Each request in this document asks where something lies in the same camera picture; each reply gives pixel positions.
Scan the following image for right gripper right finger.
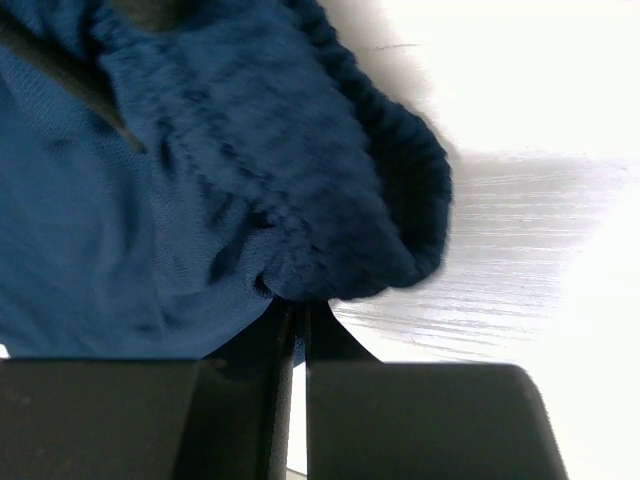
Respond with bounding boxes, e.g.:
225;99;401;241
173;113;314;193
304;304;567;480

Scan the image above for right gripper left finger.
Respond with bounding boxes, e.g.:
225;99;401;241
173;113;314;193
1;301;295;479

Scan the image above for navy blue shorts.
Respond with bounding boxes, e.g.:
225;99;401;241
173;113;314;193
1;1;452;359

